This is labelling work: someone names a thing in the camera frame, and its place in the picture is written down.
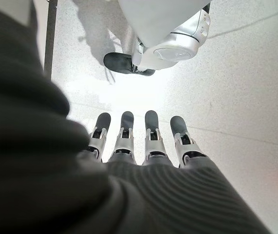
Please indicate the dark metal table leg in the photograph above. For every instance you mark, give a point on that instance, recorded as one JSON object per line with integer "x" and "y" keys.
{"x": 50, "y": 36}

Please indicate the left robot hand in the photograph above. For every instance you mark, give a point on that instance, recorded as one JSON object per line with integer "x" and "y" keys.
{"x": 56, "y": 182}

